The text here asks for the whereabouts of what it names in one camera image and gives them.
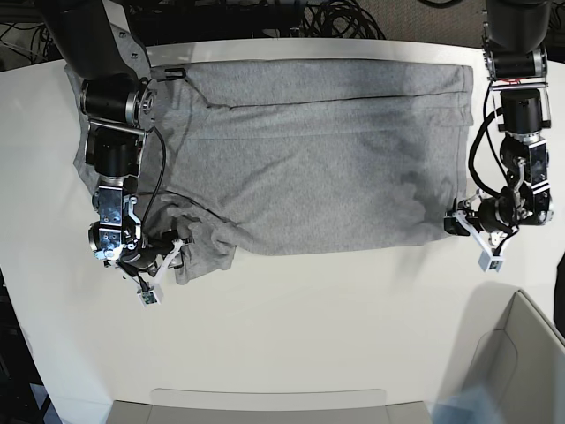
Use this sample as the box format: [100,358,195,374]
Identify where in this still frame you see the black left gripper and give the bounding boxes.
[443,197,515,237]

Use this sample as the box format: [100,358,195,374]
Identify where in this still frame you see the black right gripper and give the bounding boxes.
[118,230,191,276]

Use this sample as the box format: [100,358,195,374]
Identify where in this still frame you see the grey T-shirt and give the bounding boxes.
[64,37,476,286]

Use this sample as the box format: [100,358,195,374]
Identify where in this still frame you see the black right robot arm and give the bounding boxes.
[36,1,185,278]

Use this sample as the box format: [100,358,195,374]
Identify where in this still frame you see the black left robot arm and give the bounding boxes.
[444,1,553,237]

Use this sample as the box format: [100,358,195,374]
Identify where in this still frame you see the dark object right edge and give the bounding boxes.
[553,255,565,337]

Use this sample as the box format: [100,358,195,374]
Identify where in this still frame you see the grey bin right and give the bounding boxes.
[461,291,564,423]

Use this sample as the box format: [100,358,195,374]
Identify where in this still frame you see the grey bin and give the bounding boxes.
[461,291,564,423]
[107,389,432,423]

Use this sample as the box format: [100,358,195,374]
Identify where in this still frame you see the grey bin bottom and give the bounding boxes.
[107,389,432,423]

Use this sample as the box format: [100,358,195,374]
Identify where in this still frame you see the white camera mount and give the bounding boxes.
[452,189,519,272]
[131,238,189,307]

